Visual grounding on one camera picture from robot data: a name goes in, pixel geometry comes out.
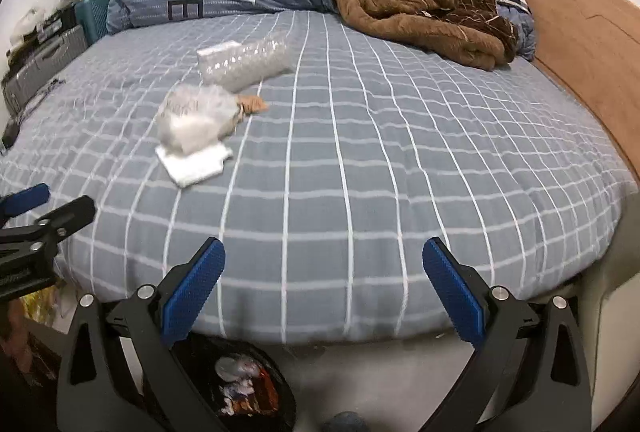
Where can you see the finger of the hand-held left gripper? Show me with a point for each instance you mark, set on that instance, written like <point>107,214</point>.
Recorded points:
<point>65,217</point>
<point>27,199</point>

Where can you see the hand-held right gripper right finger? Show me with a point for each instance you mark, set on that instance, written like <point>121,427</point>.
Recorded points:
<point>452,292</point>

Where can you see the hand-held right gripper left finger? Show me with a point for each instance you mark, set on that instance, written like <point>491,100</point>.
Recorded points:
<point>195,292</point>

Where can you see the black trash bin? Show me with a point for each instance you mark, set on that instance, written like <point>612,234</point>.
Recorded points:
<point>200,362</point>

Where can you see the white tissue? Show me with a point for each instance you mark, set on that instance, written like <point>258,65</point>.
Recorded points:
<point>192,165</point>

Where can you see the clear plastic bag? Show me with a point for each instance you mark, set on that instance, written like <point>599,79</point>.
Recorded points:
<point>195,117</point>

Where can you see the small brown wrapper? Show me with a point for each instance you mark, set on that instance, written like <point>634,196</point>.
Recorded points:
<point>252,104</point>

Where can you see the person's left hand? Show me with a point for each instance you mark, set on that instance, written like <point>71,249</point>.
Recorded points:
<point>17,337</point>

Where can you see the yellow plastic bag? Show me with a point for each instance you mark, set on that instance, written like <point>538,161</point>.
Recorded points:
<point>40,307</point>

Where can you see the crumpled white wrapper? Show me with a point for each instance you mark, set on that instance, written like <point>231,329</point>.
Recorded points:
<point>232,369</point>

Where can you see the red brown packet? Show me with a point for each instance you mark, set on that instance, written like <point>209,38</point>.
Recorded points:
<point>264,387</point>

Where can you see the grey suitcase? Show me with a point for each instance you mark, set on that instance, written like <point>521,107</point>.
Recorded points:
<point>45,57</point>

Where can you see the grey checked bed sheet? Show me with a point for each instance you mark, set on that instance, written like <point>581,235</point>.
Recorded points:
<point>350,162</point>

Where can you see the white item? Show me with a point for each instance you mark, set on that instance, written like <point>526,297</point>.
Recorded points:
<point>30,20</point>

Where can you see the teal suitcase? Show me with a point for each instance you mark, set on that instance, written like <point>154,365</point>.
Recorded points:
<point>95,15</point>

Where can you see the wooden headboard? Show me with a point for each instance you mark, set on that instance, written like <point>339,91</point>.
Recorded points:
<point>580,37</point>

